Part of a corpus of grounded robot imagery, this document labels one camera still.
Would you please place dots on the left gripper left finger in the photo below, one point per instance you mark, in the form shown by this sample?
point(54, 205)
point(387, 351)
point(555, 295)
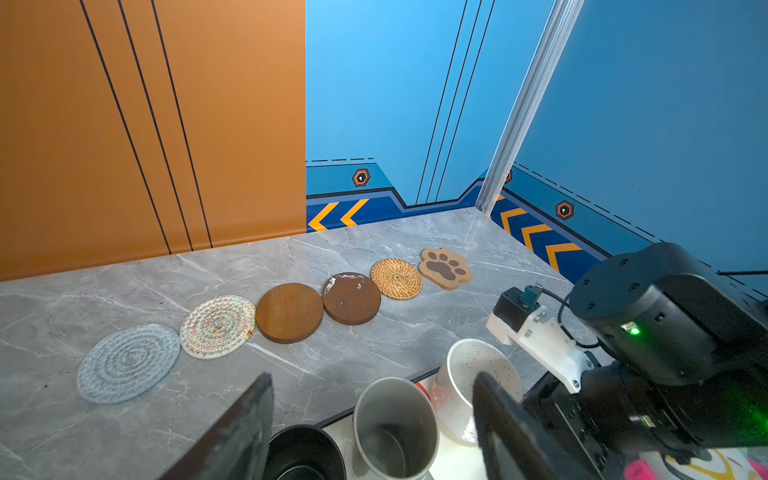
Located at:
point(236, 446)

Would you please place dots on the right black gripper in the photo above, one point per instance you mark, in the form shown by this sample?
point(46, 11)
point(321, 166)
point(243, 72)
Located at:
point(616, 416)

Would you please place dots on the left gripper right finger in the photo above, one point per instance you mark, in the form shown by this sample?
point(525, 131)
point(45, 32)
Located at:
point(514, 445)

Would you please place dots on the black mug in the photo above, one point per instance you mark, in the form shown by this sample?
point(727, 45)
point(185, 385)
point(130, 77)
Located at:
point(304, 452)

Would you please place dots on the white speckled mug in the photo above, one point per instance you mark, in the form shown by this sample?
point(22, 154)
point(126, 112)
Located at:
point(451, 393)

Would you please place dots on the grey metal mug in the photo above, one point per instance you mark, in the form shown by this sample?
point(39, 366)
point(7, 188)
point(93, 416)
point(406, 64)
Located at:
point(394, 432)

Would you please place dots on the grey blue woven coaster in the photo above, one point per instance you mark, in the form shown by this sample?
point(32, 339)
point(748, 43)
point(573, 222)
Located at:
point(127, 363)

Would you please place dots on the plain brown wooden coaster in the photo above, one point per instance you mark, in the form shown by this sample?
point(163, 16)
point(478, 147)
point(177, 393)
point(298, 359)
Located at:
point(289, 313)

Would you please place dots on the dark brown scratched coaster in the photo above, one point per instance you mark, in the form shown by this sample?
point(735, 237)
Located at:
point(351, 298)

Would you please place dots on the paw shaped wooden coaster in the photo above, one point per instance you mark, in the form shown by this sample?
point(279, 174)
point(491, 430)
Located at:
point(445, 268)

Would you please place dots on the woven rattan coaster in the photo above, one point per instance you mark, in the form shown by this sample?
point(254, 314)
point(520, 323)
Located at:
point(396, 279)

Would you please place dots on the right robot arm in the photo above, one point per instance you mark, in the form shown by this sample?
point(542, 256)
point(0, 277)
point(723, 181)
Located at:
point(688, 370)

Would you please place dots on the white unicorn plush toy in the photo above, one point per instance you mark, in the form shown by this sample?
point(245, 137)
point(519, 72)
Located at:
point(708, 465)

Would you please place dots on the right aluminium corner post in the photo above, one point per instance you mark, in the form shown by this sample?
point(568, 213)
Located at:
point(558, 28)

